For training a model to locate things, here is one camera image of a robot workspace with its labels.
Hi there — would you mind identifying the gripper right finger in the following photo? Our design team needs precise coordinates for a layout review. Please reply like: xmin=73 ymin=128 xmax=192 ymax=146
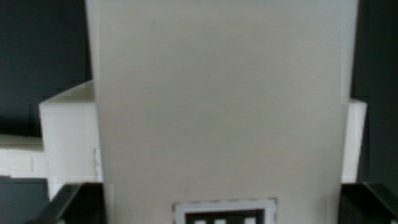
xmin=338 ymin=182 xmax=398 ymax=224

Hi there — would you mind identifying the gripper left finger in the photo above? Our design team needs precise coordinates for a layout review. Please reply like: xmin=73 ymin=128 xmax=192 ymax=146
xmin=25 ymin=183 xmax=107 ymax=224

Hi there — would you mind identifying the white cabinet body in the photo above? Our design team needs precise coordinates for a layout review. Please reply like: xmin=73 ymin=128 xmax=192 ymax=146
xmin=39 ymin=81 xmax=368 ymax=198

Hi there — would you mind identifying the white door panel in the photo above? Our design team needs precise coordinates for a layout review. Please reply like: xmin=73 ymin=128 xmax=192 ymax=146
xmin=85 ymin=0 xmax=359 ymax=224

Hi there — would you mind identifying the white right fence rail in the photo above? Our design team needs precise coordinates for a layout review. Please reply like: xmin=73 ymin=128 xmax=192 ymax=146
xmin=0 ymin=134 xmax=46 ymax=178

